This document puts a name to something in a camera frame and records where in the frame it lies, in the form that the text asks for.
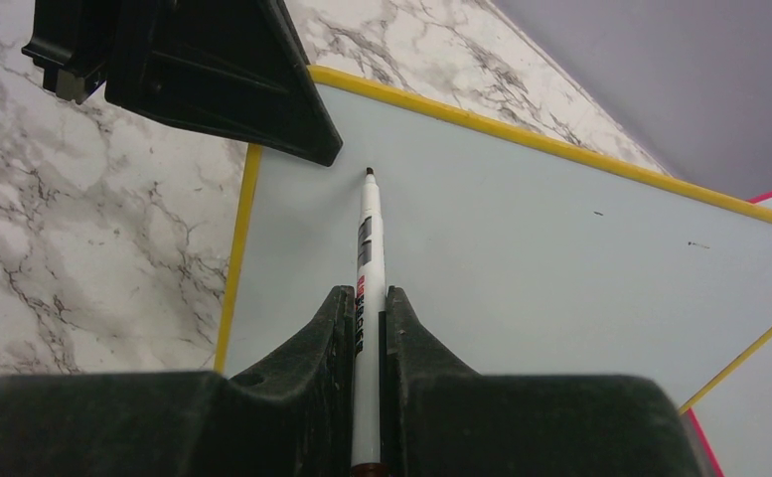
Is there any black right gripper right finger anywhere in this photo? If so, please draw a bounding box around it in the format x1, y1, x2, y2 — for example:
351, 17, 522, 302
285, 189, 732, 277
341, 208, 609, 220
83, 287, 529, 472
381, 287, 700, 476

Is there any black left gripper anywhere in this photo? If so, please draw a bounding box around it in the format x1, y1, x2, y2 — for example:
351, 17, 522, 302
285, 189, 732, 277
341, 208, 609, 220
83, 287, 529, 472
22, 0, 343, 167

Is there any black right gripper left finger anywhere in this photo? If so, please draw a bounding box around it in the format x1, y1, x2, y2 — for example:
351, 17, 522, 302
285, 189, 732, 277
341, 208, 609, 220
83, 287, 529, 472
0, 286, 354, 476

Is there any white brown whiteboard marker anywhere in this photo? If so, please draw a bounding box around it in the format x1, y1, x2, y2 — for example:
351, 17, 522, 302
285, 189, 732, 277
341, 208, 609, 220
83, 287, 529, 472
350, 167, 388, 476

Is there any yellow framed whiteboard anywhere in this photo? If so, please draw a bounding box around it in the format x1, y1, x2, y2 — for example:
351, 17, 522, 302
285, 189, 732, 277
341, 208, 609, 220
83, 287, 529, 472
215, 66, 772, 408

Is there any pink framed whiteboard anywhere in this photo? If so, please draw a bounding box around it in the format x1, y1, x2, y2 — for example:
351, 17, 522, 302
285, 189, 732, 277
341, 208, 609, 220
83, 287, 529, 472
685, 179, 772, 477

